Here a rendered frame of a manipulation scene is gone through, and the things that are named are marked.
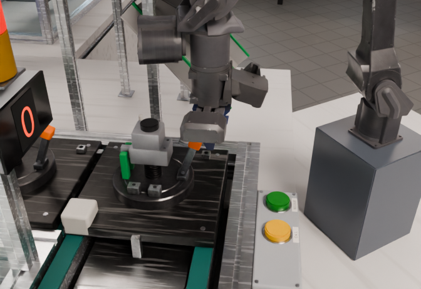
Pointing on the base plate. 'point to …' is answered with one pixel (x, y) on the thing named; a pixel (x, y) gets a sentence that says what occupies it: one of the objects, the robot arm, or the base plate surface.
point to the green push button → (277, 200)
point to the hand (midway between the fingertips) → (210, 130)
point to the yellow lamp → (6, 58)
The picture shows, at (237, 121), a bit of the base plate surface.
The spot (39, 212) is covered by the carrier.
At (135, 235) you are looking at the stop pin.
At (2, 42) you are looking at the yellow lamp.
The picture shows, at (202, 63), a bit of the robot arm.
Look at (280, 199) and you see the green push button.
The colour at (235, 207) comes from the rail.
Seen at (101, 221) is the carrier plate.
